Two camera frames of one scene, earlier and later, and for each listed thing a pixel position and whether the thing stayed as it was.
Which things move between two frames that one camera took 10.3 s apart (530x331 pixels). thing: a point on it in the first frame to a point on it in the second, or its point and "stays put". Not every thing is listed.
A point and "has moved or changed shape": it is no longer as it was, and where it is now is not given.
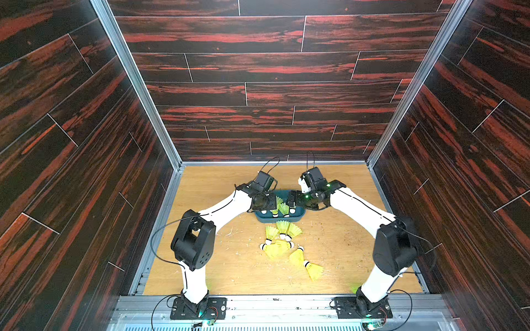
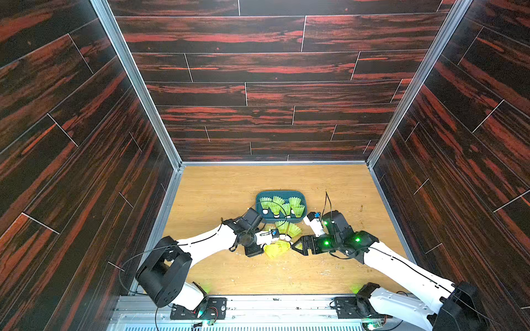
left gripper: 272,203 to 254,251
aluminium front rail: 275,313 stays put
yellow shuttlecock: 284,209 has moved or changed shape
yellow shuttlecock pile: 277,250 stays put
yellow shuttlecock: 279,201 stays put
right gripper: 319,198 to 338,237
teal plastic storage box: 298,216 stays put
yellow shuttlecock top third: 282,227 stays put
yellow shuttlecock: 314,271 to 298,209
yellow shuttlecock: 292,231 stays put
